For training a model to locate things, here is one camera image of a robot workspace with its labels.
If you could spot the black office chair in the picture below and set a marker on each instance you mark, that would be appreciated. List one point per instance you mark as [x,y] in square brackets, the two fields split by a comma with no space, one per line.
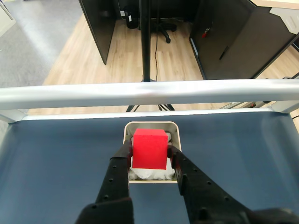
[163,26]

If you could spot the black tripod stand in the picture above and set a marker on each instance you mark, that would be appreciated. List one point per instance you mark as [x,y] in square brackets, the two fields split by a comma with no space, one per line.
[145,46]

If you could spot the white cabinet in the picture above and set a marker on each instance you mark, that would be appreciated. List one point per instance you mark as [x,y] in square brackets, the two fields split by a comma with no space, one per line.
[5,18]

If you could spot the white crumpled tissue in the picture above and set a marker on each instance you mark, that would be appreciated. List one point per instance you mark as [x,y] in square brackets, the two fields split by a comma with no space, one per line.
[149,174]

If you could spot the white square box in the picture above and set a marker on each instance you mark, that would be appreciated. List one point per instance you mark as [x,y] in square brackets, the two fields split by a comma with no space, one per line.
[178,137]

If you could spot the red cube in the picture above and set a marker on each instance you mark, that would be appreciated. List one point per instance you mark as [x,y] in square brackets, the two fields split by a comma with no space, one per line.
[149,149]

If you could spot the black desk partition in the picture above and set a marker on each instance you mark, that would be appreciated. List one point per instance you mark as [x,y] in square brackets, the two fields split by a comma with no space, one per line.
[100,28]
[233,42]

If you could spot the black cylindrical bin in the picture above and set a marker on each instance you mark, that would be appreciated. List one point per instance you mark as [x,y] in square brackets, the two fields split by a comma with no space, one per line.
[132,21]

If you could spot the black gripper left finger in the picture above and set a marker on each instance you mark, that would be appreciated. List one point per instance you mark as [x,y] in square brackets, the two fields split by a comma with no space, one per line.
[114,186]

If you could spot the dark blue table mat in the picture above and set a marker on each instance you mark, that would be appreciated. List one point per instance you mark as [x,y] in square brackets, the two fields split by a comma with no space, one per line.
[58,151]

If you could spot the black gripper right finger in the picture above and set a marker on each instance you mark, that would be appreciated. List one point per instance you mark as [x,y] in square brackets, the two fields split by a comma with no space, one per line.
[203,198]

